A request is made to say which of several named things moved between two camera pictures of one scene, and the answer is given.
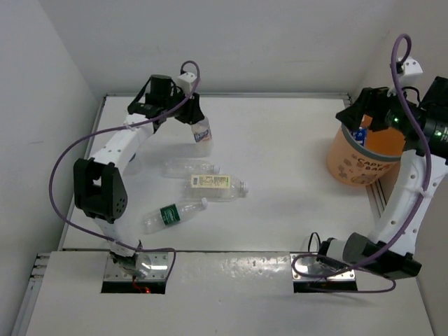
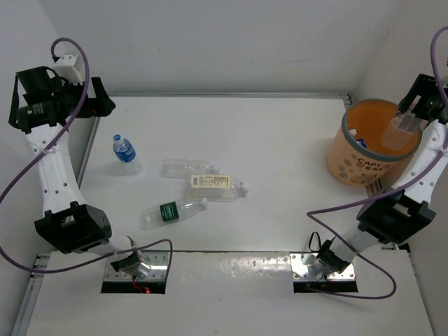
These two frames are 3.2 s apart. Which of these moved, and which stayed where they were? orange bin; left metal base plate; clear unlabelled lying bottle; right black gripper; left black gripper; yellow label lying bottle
Moved: right black gripper; left black gripper
Stayed: orange bin; clear unlabelled lying bottle; left metal base plate; yellow label lying bottle
